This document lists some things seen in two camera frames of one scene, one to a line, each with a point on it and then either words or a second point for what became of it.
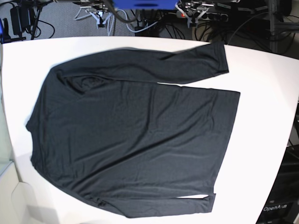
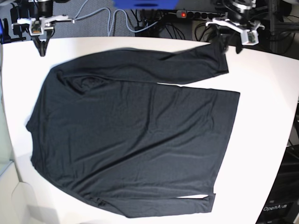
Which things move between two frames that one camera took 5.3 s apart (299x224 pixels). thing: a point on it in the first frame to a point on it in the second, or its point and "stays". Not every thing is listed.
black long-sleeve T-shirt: (104, 128) stays
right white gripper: (97, 19) to (37, 25)
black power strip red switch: (212, 16) stays
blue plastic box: (145, 4) stays
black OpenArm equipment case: (281, 206) stays
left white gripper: (189, 18) to (249, 34)
